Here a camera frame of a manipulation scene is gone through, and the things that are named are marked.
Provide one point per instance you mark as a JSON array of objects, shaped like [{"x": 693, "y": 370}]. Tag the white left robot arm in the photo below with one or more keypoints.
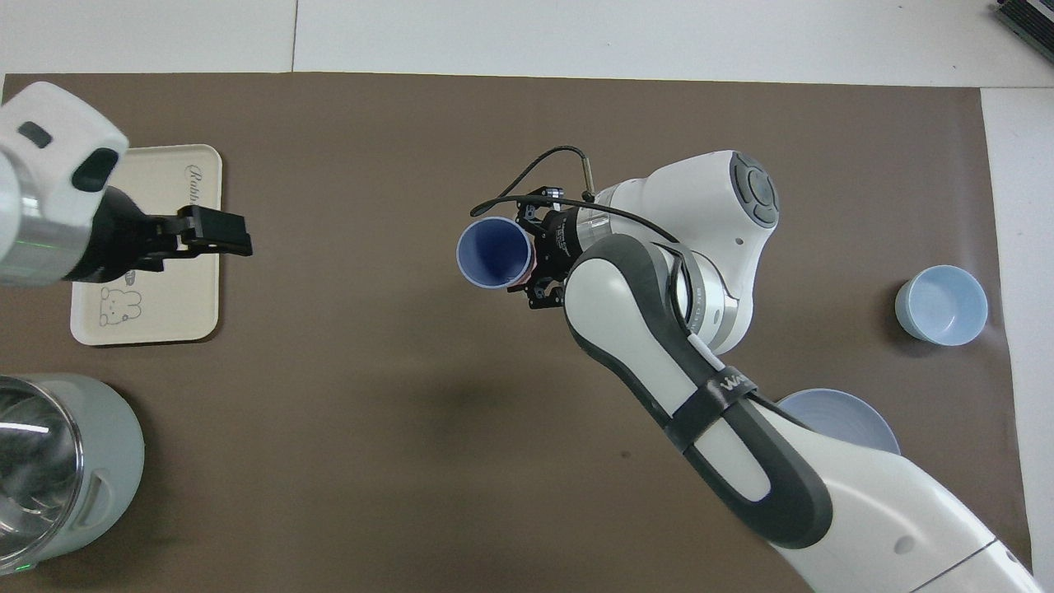
[{"x": 49, "y": 165}]

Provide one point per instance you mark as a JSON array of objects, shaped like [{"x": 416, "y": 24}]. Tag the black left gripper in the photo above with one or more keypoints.
[{"x": 123, "y": 239}]

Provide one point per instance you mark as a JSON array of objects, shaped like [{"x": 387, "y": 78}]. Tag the dark grey ribbed device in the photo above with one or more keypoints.
[{"x": 1029, "y": 21}]

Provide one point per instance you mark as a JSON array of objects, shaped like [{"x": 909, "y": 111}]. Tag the blue ribbed cup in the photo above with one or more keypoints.
[{"x": 494, "y": 255}]

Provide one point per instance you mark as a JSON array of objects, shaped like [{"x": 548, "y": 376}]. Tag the pale green cooking pot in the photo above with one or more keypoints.
[{"x": 99, "y": 461}]

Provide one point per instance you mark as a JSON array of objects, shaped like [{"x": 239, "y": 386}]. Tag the light blue bowl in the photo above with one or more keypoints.
[{"x": 943, "y": 305}]

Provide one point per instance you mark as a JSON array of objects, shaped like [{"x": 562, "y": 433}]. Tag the cream tray with bear print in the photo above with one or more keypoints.
[{"x": 165, "y": 305}]

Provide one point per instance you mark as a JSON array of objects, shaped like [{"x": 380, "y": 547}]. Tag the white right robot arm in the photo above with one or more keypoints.
[{"x": 642, "y": 329}]

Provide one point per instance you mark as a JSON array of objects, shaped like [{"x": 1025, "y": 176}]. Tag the light blue plate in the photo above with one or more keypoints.
[{"x": 848, "y": 416}]

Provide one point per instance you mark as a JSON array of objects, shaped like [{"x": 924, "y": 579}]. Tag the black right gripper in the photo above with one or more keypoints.
[{"x": 560, "y": 239}]

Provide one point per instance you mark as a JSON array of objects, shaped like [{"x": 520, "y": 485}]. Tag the brown table mat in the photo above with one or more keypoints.
[{"x": 370, "y": 412}]

